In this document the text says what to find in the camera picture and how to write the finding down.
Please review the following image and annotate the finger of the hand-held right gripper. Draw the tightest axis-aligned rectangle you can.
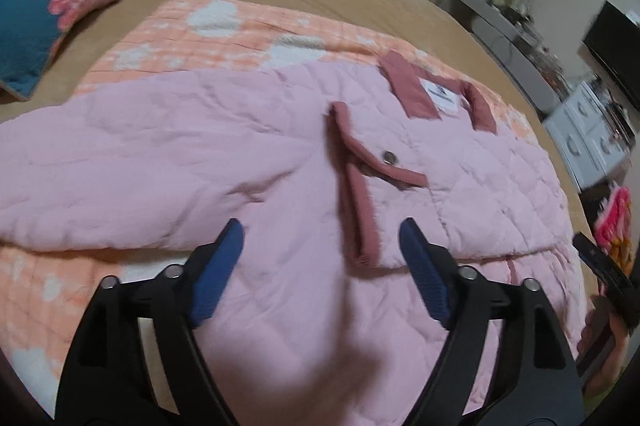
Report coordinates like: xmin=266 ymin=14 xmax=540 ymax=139
xmin=572 ymin=232 xmax=640 ymax=333

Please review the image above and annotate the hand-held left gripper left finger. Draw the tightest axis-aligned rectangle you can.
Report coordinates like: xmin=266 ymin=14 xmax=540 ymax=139
xmin=56 ymin=218 xmax=246 ymax=426

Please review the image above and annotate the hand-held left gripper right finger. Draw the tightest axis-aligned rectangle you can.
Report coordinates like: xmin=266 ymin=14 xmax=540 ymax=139
xmin=398 ymin=217 xmax=586 ymax=426

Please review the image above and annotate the pink quilted jacket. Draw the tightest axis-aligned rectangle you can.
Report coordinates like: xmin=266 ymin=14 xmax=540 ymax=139
xmin=0 ymin=50 xmax=586 ymax=426

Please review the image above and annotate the pink fluffy item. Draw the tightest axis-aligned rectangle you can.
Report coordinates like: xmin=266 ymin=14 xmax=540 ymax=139
xmin=594 ymin=186 xmax=635 ymax=269

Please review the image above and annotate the white chest of drawers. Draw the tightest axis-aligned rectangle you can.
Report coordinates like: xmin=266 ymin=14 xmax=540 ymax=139
xmin=542 ymin=80 xmax=635 ymax=193

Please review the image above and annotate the black television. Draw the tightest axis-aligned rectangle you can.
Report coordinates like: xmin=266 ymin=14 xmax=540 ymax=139
xmin=581 ymin=0 xmax=640 ymax=101

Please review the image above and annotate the orange white checked blanket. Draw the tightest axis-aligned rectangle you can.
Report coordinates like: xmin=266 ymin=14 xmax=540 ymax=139
xmin=0 ymin=0 xmax=536 ymax=409

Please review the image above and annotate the clutter of small desk items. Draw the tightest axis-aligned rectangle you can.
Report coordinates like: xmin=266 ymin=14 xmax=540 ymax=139
xmin=455 ymin=0 xmax=576 ymax=94

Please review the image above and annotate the grey vanity desk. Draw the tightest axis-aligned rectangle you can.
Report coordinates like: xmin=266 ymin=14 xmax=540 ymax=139
xmin=447 ymin=0 xmax=568 ymax=114

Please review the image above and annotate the tan bed sheet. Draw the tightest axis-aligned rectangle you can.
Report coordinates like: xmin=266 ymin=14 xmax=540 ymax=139
xmin=0 ymin=0 xmax=598 ymax=257

